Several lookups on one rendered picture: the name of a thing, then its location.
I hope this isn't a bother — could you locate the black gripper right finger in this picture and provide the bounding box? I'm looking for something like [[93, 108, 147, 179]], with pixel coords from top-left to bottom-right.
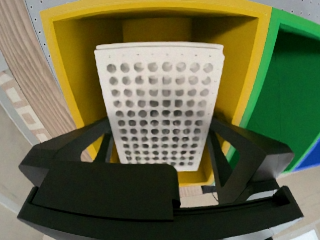
[[206, 115, 295, 204]]

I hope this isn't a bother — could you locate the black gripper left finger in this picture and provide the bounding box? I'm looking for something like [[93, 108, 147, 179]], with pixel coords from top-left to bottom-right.
[[27, 116, 114, 163]]

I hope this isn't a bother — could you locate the green bin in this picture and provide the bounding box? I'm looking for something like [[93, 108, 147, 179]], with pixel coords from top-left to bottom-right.
[[239, 7, 320, 175]]

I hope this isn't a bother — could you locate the blue bin with label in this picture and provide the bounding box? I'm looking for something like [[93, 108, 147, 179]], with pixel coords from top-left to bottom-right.
[[290, 138, 320, 173]]

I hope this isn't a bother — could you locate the white well plate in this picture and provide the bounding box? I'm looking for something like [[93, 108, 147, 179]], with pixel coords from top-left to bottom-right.
[[94, 42, 224, 171]]

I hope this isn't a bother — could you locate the yellow open bin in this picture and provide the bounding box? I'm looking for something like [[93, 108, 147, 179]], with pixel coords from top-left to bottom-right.
[[40, 0, 272, 128]]

